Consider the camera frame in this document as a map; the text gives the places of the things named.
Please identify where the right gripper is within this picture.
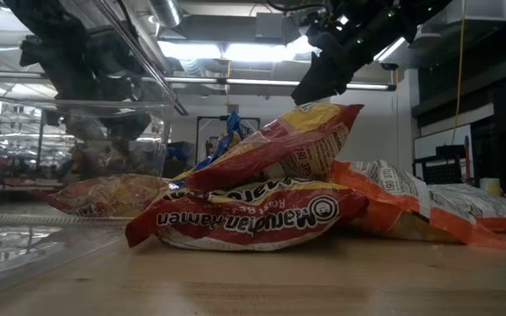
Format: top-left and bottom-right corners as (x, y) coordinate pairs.
(291, 11), (368, 106)

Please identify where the blue Maruchan ramen pack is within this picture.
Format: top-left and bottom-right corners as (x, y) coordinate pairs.
(170, 111), (257, 188)
(166, 140), (198, 164)

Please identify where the orange Maruchan ramen pack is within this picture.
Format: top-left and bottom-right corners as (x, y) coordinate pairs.
(330, 158), (506, 250)
(426, 183), (506, 233)

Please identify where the yellow snack packet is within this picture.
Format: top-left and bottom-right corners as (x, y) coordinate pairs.
(124, 177), (371, 252)

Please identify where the suspended linear light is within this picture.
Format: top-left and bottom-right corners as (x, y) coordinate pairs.
(0, 69), (398, 92)

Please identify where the grey ceiling unit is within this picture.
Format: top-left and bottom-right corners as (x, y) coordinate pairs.
(254, 11), (290, 45)

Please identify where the bright ceiling light panel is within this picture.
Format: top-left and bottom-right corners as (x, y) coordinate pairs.
(158, 37), (324, 63)

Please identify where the whiteboard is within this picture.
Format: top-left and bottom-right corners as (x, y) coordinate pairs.
(413, 124), (474, 188)

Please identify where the black crate rack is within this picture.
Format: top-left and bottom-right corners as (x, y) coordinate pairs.
(412, 144), (468, 188)

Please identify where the red pole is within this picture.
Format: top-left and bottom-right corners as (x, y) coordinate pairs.
(464, 134), (473, 188)

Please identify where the pale yellow roll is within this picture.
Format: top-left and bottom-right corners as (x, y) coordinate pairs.
(479, 176), (503, 198)

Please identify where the clear plastic bin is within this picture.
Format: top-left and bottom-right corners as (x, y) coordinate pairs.
(0, 87), (179, 293)

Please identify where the yellow hanging cable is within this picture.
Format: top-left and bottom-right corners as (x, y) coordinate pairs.
(452, 0), (467, 146)

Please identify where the round silver ceiling duct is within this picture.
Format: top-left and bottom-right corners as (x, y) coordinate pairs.
(148, 0), (184, 28)

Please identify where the white ceiling duct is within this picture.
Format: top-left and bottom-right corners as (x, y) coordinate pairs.
(410, 0), (506, 50)

